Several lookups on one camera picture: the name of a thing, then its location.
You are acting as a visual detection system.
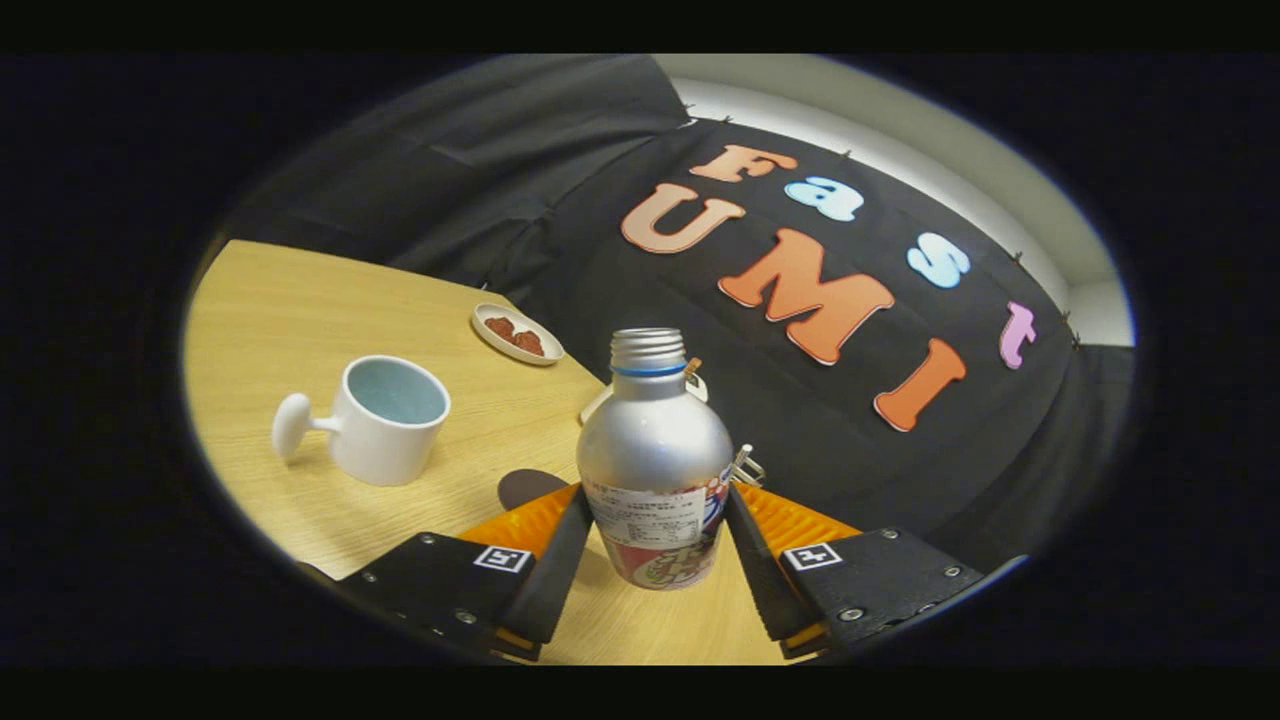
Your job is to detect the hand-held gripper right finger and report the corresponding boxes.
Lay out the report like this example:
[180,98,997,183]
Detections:
[724,480,1026,659]

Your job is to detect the white oval plate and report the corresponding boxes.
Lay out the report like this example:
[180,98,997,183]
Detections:
[471,303,566,367]

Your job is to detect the cream toaster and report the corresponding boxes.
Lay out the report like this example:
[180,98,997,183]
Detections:
[580,358,709,426]

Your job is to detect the white cup with knob handle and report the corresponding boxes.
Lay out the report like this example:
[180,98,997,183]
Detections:
[272,355,452,488]

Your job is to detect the black backdrop cloth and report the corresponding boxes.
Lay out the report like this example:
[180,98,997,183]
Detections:
[225,54,1136,576]

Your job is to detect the silver juice bottle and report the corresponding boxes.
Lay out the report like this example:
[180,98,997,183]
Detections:
[576,327,736,591]

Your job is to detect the wooden table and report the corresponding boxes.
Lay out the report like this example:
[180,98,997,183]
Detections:
[183,240,791,666]

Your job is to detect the dark brown round coaster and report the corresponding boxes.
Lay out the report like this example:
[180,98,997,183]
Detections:
[497,468,571,512]

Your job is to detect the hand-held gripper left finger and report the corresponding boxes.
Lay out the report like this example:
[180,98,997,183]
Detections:
[335,483,596,663]

